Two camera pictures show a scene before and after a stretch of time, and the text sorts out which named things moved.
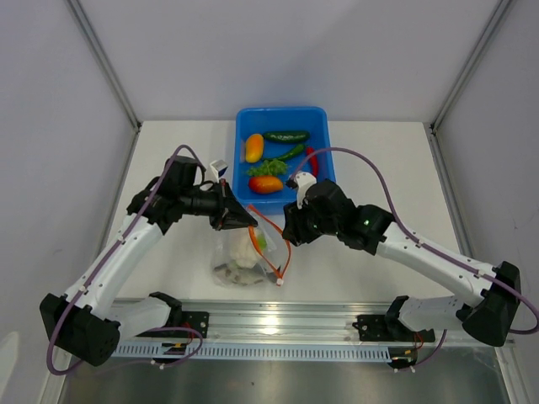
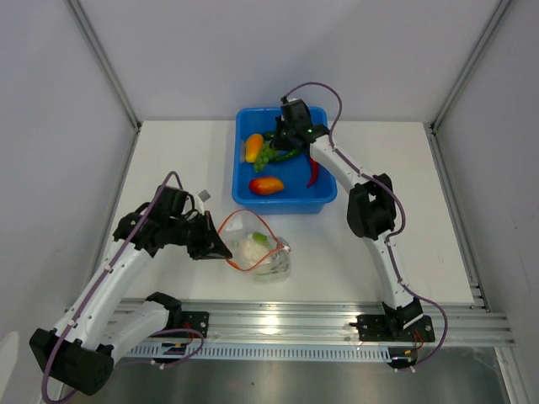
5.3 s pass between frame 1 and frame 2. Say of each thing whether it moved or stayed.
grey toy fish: moved
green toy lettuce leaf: moved
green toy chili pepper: stayed
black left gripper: moved
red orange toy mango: stayed
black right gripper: moved
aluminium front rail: stayed
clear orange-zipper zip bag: moved
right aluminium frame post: stayed
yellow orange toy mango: stayed
